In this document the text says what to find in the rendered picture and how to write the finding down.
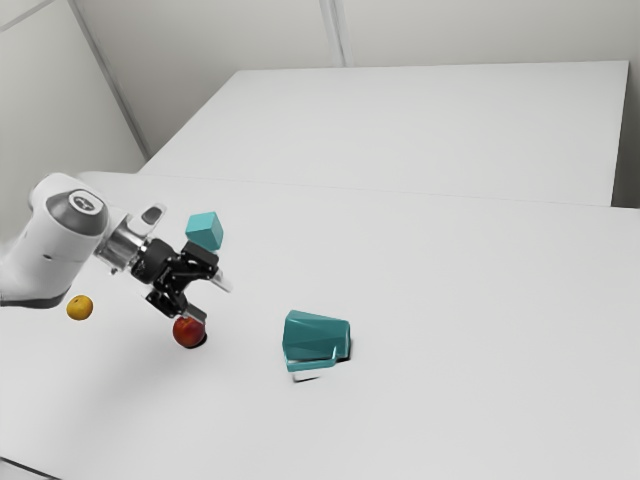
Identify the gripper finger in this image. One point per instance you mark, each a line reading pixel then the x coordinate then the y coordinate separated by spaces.
pixel 172 300
pixel 202 267

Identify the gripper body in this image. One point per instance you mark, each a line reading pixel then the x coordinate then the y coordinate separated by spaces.
pixel 156 262

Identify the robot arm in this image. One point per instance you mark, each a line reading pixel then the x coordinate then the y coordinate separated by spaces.
pixel 55 245

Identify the teal faceted mug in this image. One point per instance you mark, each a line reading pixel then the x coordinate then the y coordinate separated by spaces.
pixel 314 337

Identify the red apple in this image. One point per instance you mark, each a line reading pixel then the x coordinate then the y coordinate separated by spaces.
pixel 188 332

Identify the teal block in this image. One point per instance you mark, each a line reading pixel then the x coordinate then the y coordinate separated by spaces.
pixel 205 230

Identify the orange fruit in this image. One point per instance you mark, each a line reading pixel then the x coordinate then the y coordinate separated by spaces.
pixel 80 307

